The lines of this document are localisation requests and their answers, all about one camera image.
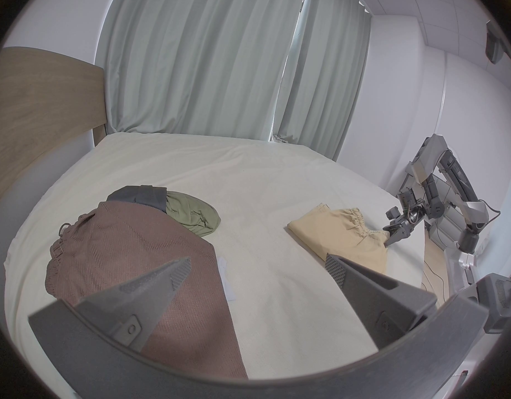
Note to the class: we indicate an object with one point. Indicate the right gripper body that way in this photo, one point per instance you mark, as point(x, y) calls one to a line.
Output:
point(401, 229)

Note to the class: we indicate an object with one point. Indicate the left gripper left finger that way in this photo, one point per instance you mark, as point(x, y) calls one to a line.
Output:
point(130, 306)

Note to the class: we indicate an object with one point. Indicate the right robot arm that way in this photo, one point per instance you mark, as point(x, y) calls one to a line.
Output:
point(430, 156)

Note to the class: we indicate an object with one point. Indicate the brown garment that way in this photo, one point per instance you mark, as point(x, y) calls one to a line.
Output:
point(126, 239)

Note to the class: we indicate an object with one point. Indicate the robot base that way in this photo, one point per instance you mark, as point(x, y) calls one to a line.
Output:
point(455, 260)

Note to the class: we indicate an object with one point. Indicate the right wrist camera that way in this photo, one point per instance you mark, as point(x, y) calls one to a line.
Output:
point(392, 213)

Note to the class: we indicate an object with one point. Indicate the bed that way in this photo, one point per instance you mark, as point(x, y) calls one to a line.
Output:
point(259, 173)

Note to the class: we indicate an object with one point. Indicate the pale green curtain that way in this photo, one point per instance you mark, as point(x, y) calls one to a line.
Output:
point(330, 77)
point(197, 56)

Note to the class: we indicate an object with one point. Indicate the black garment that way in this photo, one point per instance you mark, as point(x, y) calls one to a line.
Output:
point(135, 193)

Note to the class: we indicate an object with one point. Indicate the window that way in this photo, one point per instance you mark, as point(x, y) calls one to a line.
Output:
point(289, 56)

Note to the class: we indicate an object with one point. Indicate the tan shorts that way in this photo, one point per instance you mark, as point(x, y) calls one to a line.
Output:
point(334, 231)

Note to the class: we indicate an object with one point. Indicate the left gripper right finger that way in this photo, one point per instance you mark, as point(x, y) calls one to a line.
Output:
point(384, 306)

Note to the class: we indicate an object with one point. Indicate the olive green garment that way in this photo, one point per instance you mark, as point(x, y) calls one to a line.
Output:
point(193, 214)

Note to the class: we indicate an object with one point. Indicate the white garment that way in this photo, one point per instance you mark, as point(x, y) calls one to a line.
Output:
point(225, 281)

